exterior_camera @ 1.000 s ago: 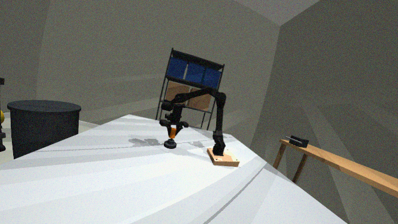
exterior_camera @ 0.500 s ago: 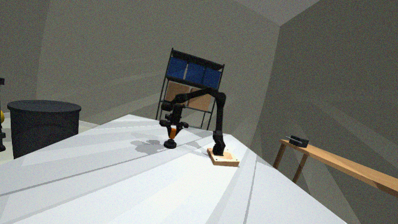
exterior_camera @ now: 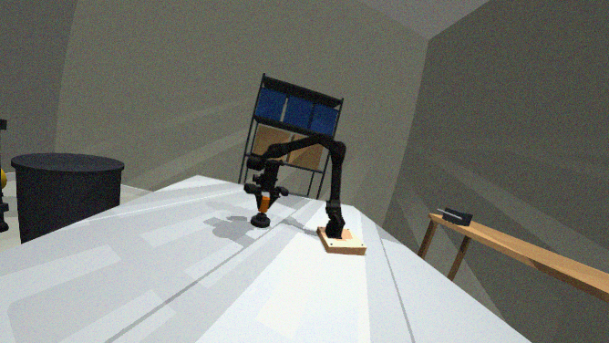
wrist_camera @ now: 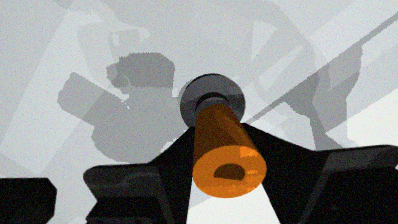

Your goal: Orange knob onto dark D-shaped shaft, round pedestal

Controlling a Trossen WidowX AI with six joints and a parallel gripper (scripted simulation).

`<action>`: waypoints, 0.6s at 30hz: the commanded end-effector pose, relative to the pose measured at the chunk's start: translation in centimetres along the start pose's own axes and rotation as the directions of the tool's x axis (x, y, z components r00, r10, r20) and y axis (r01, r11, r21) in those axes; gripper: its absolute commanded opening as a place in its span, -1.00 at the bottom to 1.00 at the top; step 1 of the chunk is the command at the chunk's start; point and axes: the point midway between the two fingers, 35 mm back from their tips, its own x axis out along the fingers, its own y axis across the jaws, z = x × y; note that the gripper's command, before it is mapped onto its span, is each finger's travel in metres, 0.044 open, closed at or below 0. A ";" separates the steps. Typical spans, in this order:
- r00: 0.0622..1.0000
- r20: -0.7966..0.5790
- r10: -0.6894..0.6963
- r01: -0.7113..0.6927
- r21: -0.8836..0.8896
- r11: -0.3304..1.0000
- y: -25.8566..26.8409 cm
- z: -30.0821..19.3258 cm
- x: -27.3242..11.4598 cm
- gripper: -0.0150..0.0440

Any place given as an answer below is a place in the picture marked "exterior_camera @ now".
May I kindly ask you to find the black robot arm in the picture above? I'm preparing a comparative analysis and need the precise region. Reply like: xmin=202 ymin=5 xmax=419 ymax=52
xmin=246 ymin=132 xmax=346 ymax=239

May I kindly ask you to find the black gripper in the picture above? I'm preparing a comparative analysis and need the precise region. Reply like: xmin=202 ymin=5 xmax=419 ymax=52
xmin=244 ymin=173 xmax=289 ymax=209

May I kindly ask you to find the dark grey round pedestal with shaft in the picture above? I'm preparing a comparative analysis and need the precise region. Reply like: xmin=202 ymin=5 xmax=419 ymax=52
xmin=251 ymin=213 xmax=271 ymax=228

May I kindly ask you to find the orange knob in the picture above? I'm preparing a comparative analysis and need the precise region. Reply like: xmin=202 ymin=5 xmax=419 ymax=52
xmin=258 ymin=197 xmax=270 ymax=213

